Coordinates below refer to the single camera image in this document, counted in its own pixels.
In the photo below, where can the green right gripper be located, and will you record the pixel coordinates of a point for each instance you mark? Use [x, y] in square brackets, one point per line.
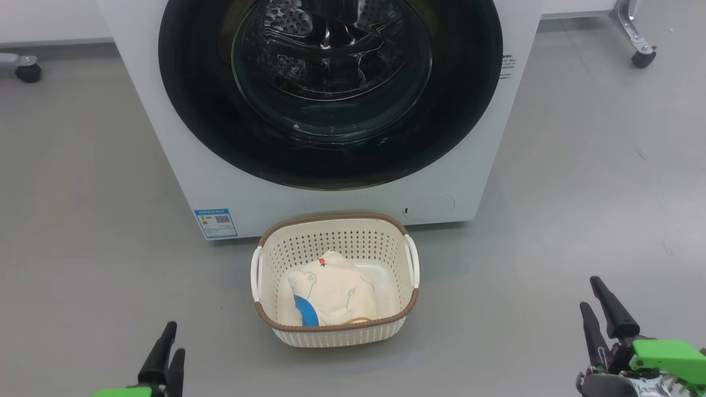
[662, 358]

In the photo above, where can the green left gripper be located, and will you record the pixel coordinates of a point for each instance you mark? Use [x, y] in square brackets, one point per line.
[124, 392]

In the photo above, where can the cream garment with orange mark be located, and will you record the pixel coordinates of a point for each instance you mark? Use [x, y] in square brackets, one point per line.
[336, 289]

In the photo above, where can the black round glass washer door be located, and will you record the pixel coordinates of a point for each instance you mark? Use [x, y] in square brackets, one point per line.
[209, 127]

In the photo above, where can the white front-load washing machine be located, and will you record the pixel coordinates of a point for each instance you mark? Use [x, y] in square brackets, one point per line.
[165, 138]

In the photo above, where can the blue energy label sticker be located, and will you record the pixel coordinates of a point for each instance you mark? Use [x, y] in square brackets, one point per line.
[216, 223]

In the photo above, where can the cream perforated laundry basket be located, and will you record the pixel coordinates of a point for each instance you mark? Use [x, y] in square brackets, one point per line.
[336, 333]

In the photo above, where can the round drain filter cover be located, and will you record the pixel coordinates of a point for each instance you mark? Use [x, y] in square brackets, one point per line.
[430, 208]

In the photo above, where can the printed warning text label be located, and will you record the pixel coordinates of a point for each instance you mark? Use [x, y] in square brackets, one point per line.
[507, 66]

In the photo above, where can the metal partition leg with caster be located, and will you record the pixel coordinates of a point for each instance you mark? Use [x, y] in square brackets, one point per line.
[634, 33]

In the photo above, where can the caster wheel left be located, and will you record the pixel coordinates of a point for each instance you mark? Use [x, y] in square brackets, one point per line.
[25, 69]

